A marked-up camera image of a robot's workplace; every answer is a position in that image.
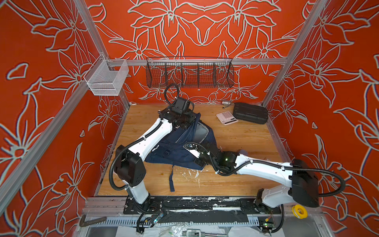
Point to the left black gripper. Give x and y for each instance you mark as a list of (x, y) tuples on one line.
[(192, 116)]

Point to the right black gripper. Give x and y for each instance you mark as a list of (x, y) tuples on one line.
[(196, 161)]

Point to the navy blue student backpack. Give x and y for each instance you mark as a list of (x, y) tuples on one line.
[(171, 149)]

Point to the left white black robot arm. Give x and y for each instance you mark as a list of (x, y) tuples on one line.
[(127, 171)]

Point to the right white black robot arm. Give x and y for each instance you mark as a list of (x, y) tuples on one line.
[(297, 182)]

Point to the grey pencil pouch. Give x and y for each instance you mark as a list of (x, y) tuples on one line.
[(243, 152)]

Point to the pink calculator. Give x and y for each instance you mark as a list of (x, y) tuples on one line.
[(226, 118)]

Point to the small silver metal cylinder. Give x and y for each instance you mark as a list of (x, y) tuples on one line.
[(226, 103)]

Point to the black plastic tool case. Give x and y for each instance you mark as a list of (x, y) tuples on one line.
[(251, 113)]

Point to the yellow tape roll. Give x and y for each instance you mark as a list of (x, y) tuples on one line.
[(299, 211)]

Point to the dark metal hex key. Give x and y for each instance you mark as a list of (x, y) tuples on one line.
[(84, 222)]

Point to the black wire wall basket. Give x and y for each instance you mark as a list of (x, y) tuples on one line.
[(190, 72)]

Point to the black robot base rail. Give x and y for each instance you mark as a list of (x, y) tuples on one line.
[(217, 210)]

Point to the white wire mesh basket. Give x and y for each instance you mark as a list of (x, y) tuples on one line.
[(106, 77)]

